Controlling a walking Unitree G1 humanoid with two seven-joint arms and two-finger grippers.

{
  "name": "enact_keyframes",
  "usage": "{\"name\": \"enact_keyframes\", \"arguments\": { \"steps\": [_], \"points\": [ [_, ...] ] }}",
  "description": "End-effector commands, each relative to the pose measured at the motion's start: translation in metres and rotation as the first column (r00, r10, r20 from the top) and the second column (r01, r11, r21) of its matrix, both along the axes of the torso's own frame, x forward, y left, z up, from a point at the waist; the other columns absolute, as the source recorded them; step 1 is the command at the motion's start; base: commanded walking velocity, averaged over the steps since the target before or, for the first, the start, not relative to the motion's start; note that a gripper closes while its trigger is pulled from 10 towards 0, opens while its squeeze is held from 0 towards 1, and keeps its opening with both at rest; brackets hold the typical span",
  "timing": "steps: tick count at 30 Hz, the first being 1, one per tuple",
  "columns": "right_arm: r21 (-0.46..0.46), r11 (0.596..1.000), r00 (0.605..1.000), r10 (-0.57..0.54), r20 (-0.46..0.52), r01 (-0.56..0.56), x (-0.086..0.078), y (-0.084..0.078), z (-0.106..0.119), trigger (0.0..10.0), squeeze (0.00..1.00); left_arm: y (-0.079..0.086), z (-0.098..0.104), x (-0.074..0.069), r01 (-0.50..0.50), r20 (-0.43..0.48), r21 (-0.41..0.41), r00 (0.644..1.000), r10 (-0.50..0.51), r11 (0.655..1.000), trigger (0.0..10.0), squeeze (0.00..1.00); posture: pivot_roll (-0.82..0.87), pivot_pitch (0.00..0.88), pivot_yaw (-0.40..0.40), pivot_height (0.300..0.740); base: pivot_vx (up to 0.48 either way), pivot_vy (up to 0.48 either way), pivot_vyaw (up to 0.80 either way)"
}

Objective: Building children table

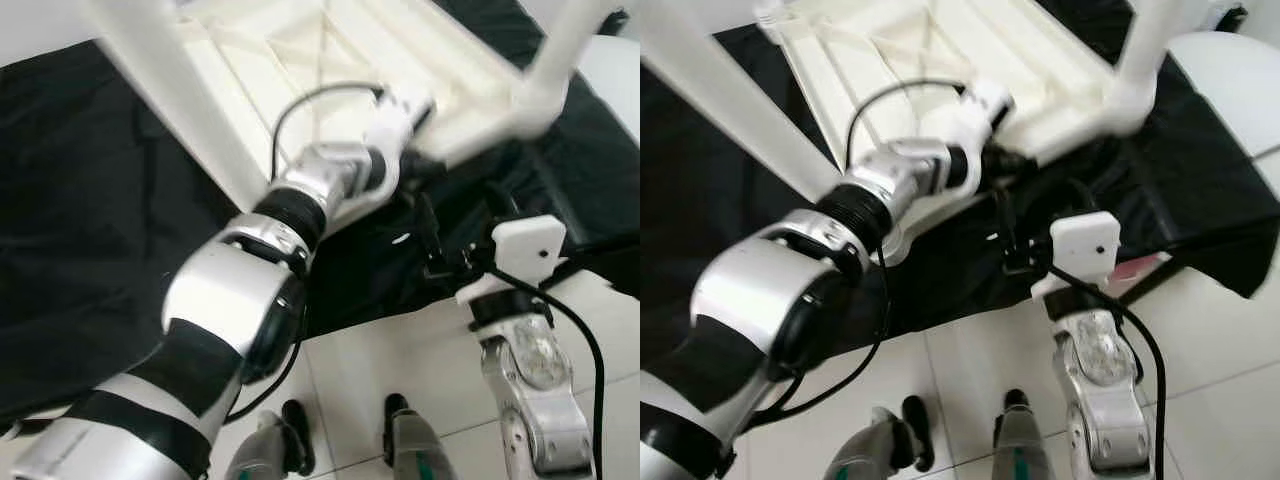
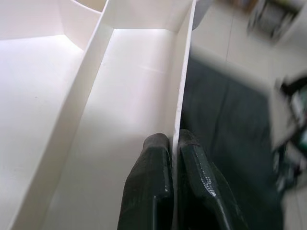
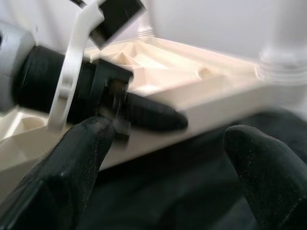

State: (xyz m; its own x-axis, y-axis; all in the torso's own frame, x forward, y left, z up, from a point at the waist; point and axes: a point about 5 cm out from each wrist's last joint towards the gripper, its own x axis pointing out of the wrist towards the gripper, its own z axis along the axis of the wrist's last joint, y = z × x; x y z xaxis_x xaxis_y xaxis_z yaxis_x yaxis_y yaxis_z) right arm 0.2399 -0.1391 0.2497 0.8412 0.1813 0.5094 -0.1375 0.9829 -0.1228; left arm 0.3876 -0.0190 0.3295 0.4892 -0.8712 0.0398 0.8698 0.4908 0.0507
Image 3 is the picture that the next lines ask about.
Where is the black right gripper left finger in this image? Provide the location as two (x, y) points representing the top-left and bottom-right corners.
(0, 116), (116, 230)

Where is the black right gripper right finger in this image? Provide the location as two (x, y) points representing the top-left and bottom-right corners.
(223, 125), (307, 230)

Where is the black tablecloth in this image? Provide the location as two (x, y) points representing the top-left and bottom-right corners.
(79, 105), (307, 230)

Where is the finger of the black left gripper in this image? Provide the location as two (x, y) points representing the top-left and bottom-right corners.
(124, 92), (189, 134)

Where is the white plastic table leg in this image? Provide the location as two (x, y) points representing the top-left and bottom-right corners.
(138, 14), (155, 39)
(255, 23), (307, 84)

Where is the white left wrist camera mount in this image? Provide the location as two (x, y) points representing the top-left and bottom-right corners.
(47, 0), (147, 132)

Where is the white plastic table top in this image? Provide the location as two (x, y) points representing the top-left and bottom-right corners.
(0, 35), (307, 183)

